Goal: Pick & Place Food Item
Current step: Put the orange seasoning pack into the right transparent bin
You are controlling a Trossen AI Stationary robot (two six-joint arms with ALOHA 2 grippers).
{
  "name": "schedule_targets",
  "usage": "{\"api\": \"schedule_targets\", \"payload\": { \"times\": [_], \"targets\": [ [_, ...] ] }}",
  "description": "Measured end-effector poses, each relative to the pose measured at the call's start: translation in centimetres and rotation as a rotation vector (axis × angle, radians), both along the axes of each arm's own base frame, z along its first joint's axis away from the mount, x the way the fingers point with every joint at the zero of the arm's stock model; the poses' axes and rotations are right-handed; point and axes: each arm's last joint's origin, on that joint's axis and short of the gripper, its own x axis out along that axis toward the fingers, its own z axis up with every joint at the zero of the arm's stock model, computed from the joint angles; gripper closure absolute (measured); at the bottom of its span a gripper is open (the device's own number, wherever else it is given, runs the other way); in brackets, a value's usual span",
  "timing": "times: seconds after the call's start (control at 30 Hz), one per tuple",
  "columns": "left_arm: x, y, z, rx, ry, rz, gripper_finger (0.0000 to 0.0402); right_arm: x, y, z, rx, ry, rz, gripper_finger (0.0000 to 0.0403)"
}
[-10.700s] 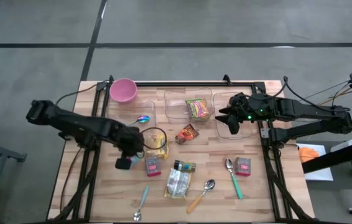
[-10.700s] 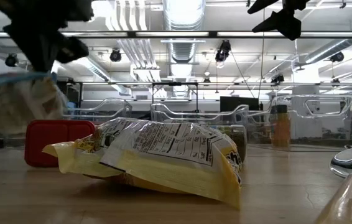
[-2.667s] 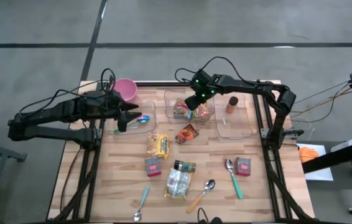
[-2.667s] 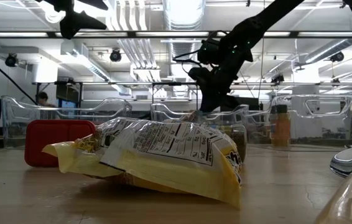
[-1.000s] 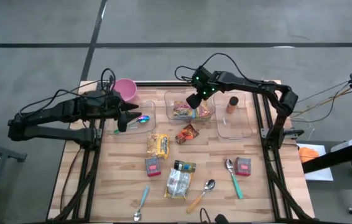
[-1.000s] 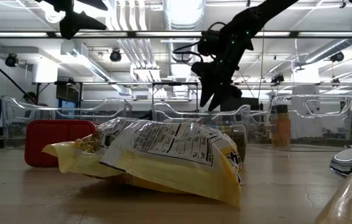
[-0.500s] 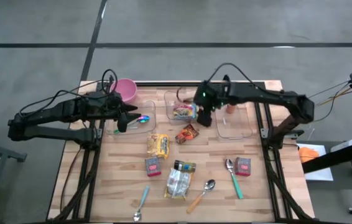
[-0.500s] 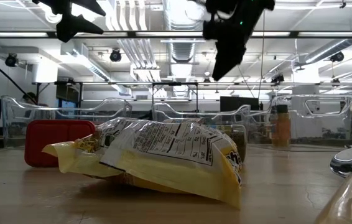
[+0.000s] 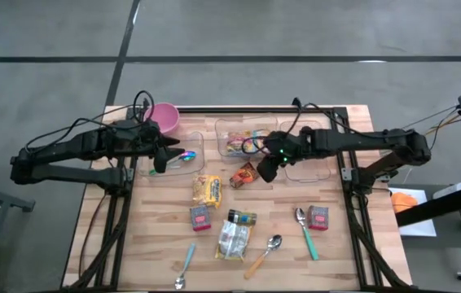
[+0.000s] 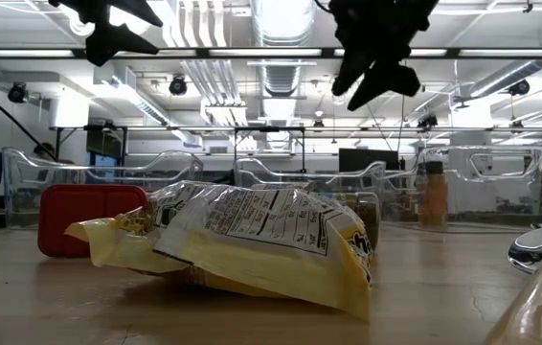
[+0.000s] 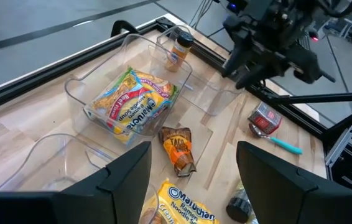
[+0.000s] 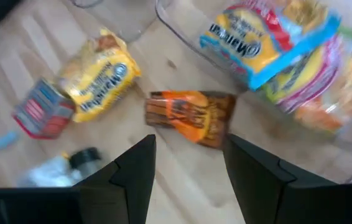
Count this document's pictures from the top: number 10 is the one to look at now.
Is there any black overhead beam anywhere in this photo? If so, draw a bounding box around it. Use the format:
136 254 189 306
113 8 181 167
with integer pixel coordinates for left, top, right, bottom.
0 46 542 60

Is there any dark wall screen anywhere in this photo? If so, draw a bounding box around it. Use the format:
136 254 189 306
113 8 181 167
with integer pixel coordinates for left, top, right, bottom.
85 127 127 169

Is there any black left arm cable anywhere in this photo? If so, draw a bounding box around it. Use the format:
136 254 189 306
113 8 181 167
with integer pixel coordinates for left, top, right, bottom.
0 72 57 150

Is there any orange spice bottle black cap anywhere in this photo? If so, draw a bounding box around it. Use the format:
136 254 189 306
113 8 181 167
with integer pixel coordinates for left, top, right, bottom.
417 160 449 227

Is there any black ceiling spotlight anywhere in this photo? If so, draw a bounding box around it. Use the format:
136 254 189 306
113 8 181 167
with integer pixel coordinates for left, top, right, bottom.
6 81 30 105
168 74 190 97
508 78 532 98
416 113 440 131

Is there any green-label spice jar black cap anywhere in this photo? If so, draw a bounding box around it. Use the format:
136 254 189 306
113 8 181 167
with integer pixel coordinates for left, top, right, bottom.
332 191 381 250

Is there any clear plastic bin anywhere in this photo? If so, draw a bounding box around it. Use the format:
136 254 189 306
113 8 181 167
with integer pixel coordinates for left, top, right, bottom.
232 156 388 197
384 145 542 229
1 146 204 230

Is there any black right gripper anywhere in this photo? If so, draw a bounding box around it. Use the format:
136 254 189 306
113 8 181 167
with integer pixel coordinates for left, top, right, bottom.
327 0 440 113

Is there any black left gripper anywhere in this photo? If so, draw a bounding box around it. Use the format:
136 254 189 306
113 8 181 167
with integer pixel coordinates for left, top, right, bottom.
48 0 165 68

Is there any person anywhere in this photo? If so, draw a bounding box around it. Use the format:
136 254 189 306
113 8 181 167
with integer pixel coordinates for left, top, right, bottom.
33 141 57 162

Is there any red plastic container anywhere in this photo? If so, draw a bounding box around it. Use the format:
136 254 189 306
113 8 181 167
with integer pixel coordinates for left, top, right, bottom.
36 184 148 259

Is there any silver ventilation duct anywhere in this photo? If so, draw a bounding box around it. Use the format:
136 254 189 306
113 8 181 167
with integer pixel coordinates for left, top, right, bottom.
250 0 319 150

